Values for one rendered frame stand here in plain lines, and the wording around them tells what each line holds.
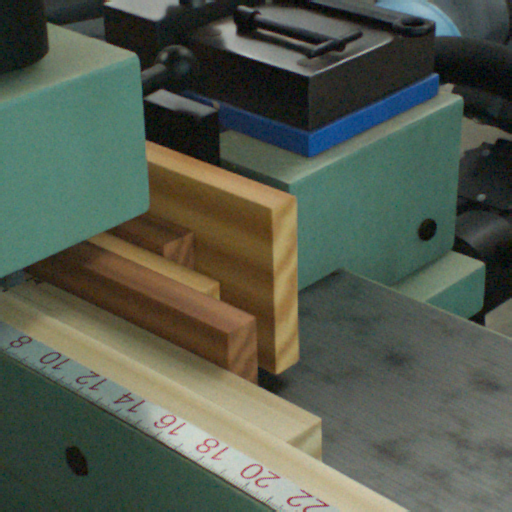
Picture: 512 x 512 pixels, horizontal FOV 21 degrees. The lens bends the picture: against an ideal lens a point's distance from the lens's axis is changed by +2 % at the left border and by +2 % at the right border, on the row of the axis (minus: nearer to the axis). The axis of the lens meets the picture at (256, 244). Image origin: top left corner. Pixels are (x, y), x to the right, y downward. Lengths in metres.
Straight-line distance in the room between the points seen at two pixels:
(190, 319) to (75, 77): 0.10
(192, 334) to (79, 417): 0.06
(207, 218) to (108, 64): 0.08
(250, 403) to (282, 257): 0.08
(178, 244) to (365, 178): 0.13
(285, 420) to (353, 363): 0.12
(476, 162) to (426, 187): 0.33
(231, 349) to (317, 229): 0.15
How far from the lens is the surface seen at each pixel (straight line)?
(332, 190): 0.64
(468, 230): 0.84
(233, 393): 0.49
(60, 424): 0.50
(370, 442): 0.55
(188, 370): 0.51
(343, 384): 0.58
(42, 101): 0.51
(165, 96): 0.62
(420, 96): 0.70
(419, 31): 0.67
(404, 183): 0.69
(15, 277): 0.57
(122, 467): 0.48
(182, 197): 0.57
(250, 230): 0.55
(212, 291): 0.55
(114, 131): 0.54
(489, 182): 1.03
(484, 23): 1.07
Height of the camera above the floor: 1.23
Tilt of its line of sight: 28 degrees down
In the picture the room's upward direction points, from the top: 1 degrees counter-clockwise
